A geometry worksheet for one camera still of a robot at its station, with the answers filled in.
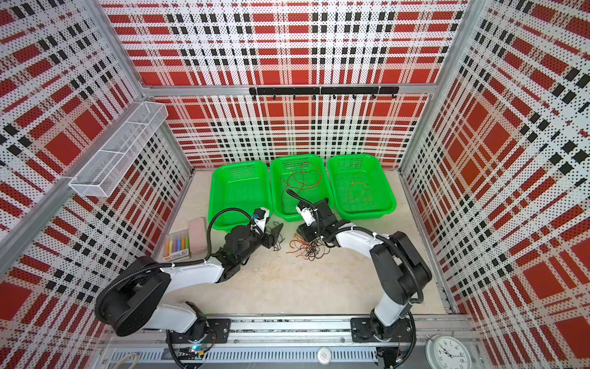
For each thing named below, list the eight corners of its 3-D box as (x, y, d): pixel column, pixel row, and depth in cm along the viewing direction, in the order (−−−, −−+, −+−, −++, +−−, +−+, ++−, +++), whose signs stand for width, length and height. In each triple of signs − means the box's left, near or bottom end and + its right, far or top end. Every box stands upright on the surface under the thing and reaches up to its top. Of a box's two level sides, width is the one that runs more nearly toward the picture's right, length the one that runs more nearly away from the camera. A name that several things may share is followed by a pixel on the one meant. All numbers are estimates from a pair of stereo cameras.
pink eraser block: (192, 257, 92) (190, 254, 90) (191, 223, 102) (188, 220, 100) (208, 252, 93) (205, 249, 91) (204, 219, 104) (202, 216, 101)
